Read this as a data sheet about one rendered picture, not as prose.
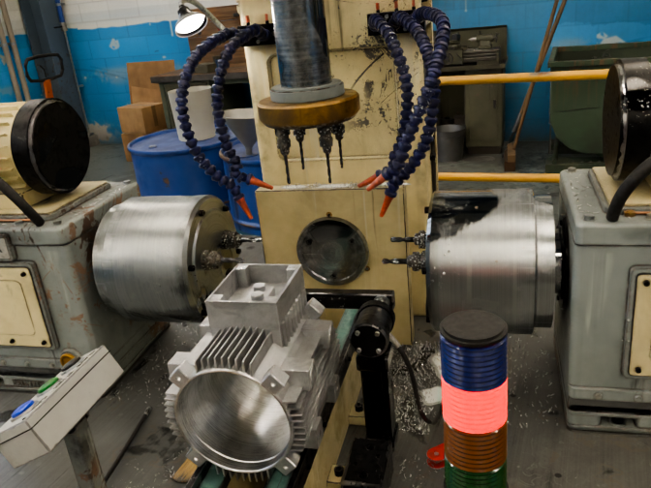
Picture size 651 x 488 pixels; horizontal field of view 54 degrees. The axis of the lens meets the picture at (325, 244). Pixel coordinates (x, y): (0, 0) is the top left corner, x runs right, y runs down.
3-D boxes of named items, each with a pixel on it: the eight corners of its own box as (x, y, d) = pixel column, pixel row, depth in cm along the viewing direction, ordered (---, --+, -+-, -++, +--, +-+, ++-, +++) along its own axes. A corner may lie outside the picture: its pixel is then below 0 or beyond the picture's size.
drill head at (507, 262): (399, 290, 133) (392, 173, 123) (614, 294, 122) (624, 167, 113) (380, 355, 110) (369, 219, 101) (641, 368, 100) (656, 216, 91)
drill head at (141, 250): (115, 286, 150) (90, 182, 141) (263, 288, 140) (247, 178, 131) (48, 341, 128) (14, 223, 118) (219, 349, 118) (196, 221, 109)
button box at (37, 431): (92, 388, 94) (70, 359, 92) (126, 371, 91) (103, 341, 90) (13, 470, 78) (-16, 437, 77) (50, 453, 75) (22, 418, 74)
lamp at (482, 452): (446, 430, 66) (445, 393, 65) (507, 435, 65) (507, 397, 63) (442, 471, 61) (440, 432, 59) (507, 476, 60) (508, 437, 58)
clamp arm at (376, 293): (396, 303, 110) (255, 300, 116) (395, 288, 108) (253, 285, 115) (393, 313, 106) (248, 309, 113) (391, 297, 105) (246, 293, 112)
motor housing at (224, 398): (232, 389, 105) (213, 284, 98) (346, 396, 100) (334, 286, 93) (177, 475, 87) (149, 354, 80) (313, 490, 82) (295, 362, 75)
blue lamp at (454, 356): (443, 355, 63) (442, 315, 61) (507, 357, 62) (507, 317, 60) (438, 391, 58) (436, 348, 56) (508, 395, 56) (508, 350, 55)
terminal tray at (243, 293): (242, 306, 98) (235, 263, 95) (309, 308, 95) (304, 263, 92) (211, 348, 87) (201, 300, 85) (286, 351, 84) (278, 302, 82)
